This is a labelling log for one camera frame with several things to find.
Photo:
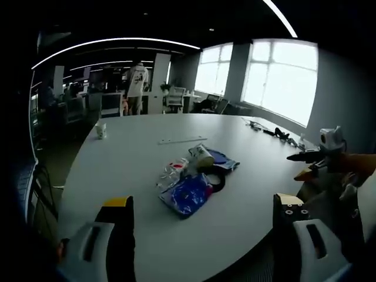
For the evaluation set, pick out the white office chair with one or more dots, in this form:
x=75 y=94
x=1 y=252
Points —
x=174 y=97

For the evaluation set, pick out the white strip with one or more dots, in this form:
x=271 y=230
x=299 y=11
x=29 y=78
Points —
x=182 y=139

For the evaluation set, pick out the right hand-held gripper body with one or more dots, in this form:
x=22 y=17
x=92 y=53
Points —
x=332 y=139

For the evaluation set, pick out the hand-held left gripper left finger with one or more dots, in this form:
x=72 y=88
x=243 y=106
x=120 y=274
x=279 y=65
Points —
x=88 y=243

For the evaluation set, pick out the grey tabletop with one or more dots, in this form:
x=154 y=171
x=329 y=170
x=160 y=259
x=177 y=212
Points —
x=123 y=164

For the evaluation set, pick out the blue plastic bag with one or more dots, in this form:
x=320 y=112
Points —
x=188 y=196

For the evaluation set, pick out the potted green plant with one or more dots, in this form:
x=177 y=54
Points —
x=165 y=87

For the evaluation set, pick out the black tape roll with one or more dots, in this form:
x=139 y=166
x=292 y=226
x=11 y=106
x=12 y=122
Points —
x=221 y=180

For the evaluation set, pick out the short ceiling light strip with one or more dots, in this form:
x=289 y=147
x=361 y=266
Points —
x=280 y=16

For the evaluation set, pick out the small pink item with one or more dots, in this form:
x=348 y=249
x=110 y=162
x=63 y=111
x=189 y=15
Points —
x=209 y=190

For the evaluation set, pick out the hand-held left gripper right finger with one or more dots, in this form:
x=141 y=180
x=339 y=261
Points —
x=311 y=246

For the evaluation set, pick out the clear plastic wrapper red print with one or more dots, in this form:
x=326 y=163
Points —
x=173 y=171

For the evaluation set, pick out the white paper cup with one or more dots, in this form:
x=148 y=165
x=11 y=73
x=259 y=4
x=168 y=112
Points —
x=202 y=155
x=101 y=131

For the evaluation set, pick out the small window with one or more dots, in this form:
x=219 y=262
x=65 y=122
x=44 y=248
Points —
x=213 y=70

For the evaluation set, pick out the long ceiling light strip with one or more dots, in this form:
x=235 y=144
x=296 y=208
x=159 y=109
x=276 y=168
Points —
x=111 y=44

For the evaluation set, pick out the blue and white packet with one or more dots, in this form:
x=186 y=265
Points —
x=224 y=160

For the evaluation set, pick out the large window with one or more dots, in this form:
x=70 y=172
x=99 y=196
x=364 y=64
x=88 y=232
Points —
x=282 y=79

